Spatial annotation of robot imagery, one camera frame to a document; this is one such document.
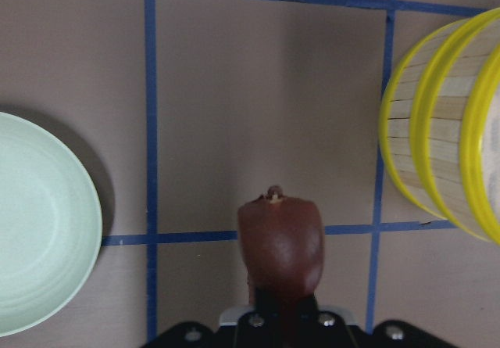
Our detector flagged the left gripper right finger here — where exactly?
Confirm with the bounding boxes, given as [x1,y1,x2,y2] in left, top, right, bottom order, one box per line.
[291,295,318,347]

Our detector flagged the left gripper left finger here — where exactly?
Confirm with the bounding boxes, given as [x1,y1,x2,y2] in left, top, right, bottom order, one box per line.
[234,289,285,348]

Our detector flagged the brown bun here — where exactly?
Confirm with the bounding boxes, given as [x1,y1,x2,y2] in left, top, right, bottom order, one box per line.
[237,185,324,304]

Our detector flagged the yellow steamer basket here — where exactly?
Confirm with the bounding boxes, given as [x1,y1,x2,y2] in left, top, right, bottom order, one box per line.
[378,20,466,218]
[409,9,499,242]

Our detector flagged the light green plate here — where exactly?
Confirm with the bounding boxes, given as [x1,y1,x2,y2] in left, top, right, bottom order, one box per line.
[1,113,102,336]

